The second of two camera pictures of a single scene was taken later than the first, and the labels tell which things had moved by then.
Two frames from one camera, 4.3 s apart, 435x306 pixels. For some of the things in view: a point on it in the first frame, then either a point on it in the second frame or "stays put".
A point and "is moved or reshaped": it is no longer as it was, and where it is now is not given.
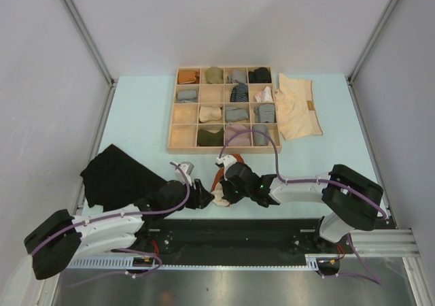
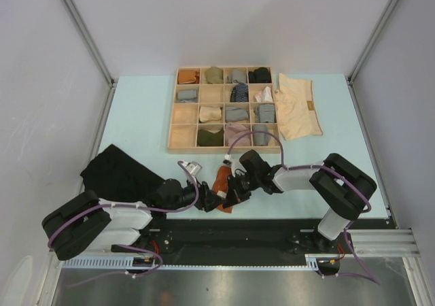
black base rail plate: (234, 242) stays put
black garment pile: (115, 181) stays put
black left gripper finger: (204, 197) → (213, 200)
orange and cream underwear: (217, 193) is moved or reshaped
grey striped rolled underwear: (264, 113) stays put
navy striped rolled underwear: (240, 93) stays put
